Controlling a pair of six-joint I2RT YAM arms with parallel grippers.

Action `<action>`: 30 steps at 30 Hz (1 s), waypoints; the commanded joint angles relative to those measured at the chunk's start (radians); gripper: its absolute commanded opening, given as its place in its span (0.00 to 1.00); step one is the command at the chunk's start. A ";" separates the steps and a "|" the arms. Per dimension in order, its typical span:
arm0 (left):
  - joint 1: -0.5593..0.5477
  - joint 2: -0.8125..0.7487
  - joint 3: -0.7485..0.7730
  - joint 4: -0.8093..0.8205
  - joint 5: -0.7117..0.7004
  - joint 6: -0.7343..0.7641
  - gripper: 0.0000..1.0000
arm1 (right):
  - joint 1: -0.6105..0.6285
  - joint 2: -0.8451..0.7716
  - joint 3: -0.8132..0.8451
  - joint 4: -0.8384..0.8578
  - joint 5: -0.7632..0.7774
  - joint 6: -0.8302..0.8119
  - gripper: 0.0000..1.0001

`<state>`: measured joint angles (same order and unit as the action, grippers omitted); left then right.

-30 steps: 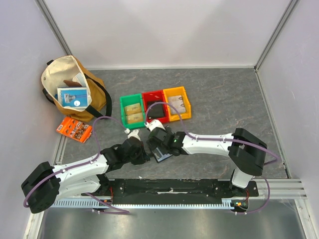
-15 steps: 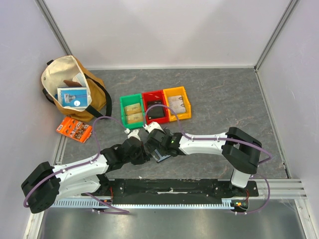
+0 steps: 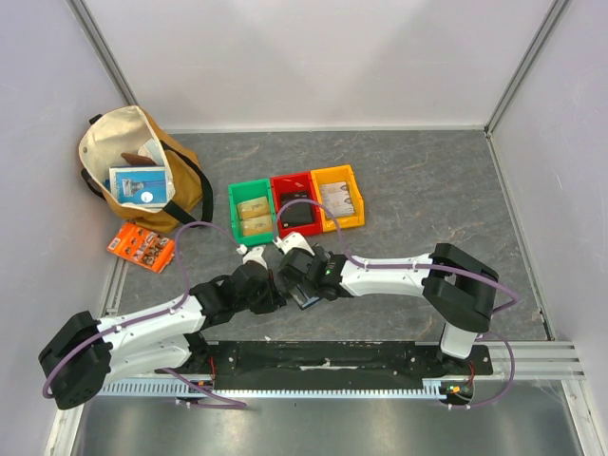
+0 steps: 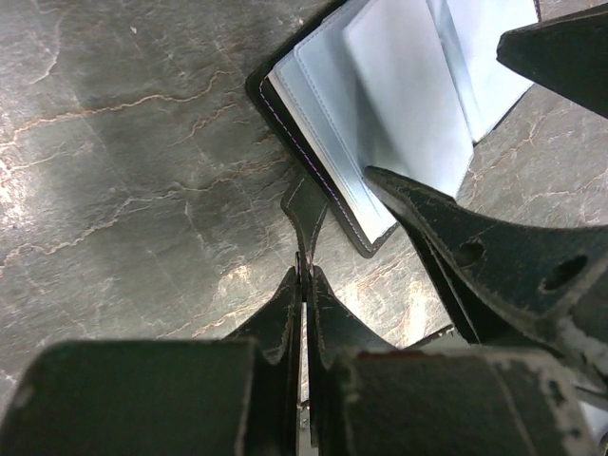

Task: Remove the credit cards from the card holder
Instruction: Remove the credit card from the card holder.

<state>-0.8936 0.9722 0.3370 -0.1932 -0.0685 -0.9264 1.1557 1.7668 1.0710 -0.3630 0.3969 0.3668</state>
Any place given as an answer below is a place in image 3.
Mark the brown wallet in bag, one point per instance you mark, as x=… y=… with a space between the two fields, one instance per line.
x=137 y=160

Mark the gold card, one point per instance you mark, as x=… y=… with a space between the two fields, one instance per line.
x=253 y=207
x=257 y=226

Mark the gold card rear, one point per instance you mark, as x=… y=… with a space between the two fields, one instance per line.
x=253 y=207

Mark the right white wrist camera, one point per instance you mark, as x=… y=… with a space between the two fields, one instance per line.
x=293 y=241

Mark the blue white booklet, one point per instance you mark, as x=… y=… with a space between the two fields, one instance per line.
x=145 y=186

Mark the black cards in bin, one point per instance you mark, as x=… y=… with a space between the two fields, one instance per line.
x=298 y=214

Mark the grey cable duct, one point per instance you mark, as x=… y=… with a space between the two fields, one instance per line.
x=173 y=387

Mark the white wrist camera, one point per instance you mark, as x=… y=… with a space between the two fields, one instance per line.
x=252 y=254
x=293 y=241

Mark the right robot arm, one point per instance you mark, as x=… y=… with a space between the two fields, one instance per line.
x=458 y=286

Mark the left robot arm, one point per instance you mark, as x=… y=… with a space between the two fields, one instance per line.
x=88 y=353

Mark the gold card front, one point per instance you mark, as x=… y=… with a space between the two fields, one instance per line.
x=257 y=226

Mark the green plastic bin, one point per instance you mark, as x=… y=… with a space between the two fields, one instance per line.
x=241 y=191

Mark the silver foil packet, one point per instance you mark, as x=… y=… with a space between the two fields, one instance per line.
x=153 y=151

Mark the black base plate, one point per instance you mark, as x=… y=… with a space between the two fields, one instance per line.
x=330 y=364

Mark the white patterned card stack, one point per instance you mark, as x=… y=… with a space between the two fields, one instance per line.
x=337 y=198

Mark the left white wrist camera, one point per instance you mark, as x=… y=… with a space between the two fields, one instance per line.
x=252 y=254

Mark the yellow plastic bin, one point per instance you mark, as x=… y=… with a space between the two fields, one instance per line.
x=342 y=173

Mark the orange snack packet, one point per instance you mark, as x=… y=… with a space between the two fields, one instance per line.
x=142 y=247

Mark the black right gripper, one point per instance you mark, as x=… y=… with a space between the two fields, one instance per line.
x=289 y=277

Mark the mustard canvas tote bag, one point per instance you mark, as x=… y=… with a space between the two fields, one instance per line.
x=125 y=130

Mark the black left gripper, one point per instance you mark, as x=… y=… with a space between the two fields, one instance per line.
x=274 y=299

